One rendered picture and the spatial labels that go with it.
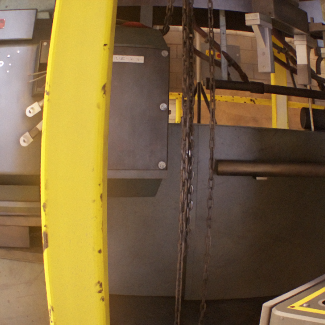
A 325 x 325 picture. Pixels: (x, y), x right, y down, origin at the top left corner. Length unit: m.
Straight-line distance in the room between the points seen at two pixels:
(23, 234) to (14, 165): 0.16
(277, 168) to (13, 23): 0.95
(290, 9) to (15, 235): 0.77
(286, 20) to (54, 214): 0.51
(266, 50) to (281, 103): 2.47
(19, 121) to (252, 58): 5.73
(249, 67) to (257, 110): 2.25
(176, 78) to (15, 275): 5.57
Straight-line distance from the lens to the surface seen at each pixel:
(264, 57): 0.81
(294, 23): 0.88
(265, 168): 1.61
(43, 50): 1.11
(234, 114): 4.47
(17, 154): 1.17
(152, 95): 1.24
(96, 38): 0.79
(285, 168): 1.63
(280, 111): 3.27
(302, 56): 0.93
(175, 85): 6.56
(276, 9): 0.84
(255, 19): 0.80
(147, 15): 1.78
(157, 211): 1.73
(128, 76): 1.22
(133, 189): 1.28
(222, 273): 1.74
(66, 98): 0.78
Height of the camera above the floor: 0.54
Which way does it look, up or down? 3 degrees down
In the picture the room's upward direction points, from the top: 1 degrees clockwise
